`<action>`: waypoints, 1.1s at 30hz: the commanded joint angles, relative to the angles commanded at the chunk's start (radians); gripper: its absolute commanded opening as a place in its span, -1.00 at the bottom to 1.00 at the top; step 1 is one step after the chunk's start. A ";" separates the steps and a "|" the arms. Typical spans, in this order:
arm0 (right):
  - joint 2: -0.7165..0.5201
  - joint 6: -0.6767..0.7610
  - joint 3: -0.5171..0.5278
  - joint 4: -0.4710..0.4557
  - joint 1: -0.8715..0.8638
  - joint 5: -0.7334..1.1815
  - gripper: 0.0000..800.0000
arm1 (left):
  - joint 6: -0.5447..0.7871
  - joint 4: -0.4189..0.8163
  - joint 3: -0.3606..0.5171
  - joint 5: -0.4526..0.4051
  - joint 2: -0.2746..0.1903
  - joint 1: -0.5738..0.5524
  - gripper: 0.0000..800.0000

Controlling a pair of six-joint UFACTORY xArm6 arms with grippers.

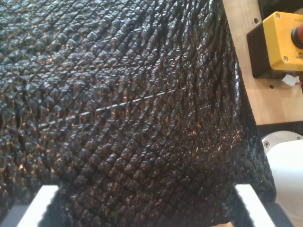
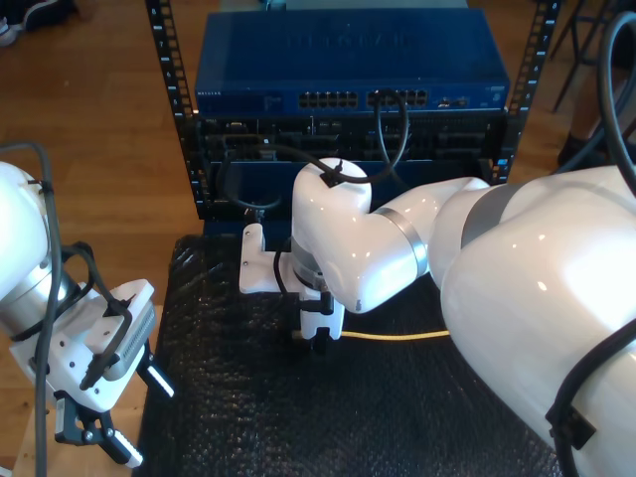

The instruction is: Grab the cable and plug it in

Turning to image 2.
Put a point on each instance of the black woven mat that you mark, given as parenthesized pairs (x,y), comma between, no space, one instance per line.
(248,397)

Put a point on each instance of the black rack server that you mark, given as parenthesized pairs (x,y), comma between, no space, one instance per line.
(447,139)

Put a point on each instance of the person's leg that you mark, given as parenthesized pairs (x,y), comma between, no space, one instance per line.
(586,109)

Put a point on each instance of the white sneaker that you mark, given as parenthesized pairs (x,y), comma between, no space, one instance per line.
(6,32)

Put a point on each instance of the dark sneaker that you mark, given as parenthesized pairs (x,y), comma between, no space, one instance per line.
(49,12)

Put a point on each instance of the blue metal chair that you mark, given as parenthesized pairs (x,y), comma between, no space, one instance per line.
(588,61)

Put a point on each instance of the blue network switch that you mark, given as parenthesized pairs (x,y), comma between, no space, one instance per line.
(348,54)

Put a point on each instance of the black perforated rack post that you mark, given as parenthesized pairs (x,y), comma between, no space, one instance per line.
(534,54)
(169,64)

